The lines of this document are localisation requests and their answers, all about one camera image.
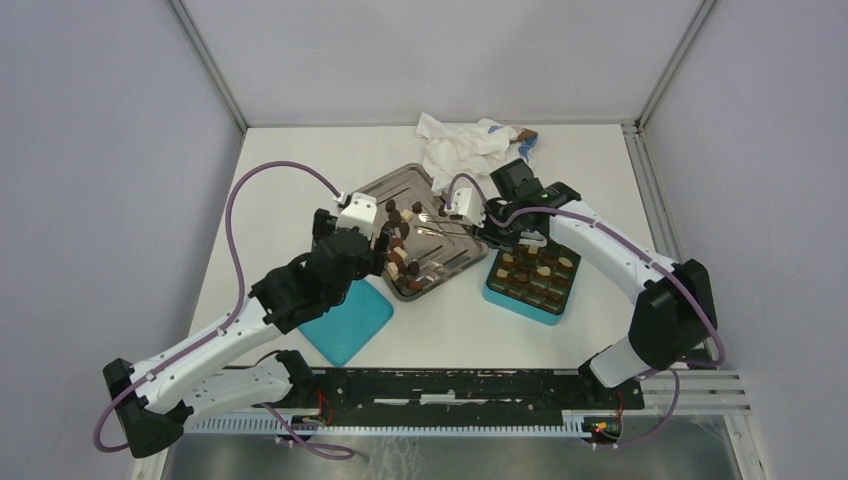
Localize teal box lid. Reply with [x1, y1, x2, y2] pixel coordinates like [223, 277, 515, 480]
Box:
[298, 280, 394, 367]

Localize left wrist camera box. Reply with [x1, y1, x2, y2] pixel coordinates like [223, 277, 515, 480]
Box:
[335, 192, 379, 238]

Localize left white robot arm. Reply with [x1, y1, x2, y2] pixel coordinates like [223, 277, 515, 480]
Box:
[93, 198, 389, 459]

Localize steel tongs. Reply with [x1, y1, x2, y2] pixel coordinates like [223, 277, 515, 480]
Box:
[413, 213, 549, 248]

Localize steel tray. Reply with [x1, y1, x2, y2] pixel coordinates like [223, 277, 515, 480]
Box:
[357, 164, 488, 302]

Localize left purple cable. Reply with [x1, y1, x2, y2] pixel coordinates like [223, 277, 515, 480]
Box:
[92, 160, 356, 461]

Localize teal chocolate box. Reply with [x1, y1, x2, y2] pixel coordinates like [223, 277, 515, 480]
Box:
[482, 241, 581, 326]

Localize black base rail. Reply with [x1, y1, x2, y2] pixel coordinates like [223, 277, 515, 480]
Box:
[276, 368, 627, 427]

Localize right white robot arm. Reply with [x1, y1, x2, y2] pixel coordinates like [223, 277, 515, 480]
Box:
[446, 159, 724, 408]

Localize white crumpled cloth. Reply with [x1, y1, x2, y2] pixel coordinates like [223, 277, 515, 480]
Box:
[415, 113, 538, 194]

